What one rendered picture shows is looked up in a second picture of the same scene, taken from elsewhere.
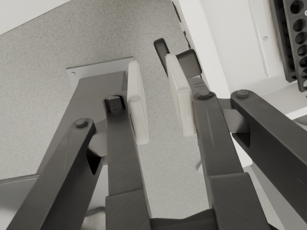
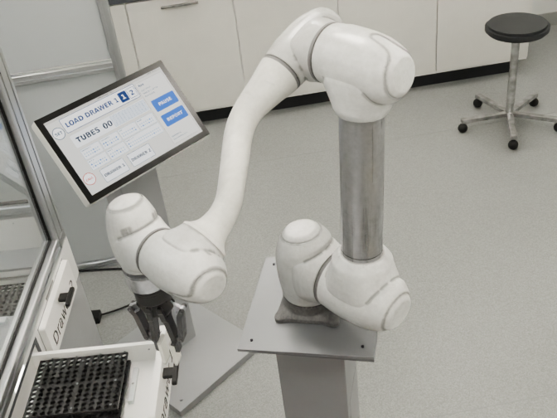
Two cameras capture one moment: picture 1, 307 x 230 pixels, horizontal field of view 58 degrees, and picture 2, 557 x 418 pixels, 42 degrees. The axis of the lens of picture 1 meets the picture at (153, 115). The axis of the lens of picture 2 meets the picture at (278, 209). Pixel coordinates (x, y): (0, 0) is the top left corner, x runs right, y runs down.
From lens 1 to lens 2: 1.51 m
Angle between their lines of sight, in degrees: 29
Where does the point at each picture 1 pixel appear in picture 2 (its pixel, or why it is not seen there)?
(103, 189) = (269, 334)
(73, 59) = not seen: outside the picture
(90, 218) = (286, 317)
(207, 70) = (159, 365)
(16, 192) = (326, 347)
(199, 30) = (156, 378)
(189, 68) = (167, 370)
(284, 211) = not seen: hidden behind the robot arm
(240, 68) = (149, 376)
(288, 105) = (134, 349)
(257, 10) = (132, 395)
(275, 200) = not seen: hidden behind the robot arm
